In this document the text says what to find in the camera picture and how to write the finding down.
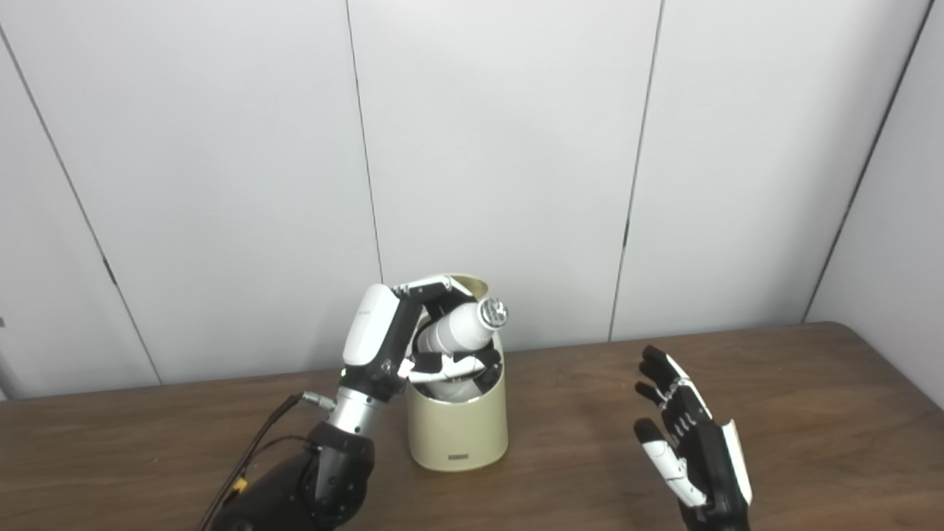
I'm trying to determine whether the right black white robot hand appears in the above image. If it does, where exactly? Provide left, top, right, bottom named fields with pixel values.
left=634, top=344, right=754, bottom=531

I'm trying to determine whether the small white plastic bottle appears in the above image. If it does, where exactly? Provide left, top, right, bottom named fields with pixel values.
left=417, top=297, right=510, bottom=403

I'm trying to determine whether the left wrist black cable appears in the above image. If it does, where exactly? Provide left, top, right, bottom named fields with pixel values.
left=198, top=392, right=336, bottom=531

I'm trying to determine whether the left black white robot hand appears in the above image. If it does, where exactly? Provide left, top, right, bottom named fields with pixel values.
left=341, top=276, right=504, bottom=403

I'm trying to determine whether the cream-colored lidded bin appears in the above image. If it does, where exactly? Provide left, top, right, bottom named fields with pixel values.
left=405, top=274, right=510, bottom=472

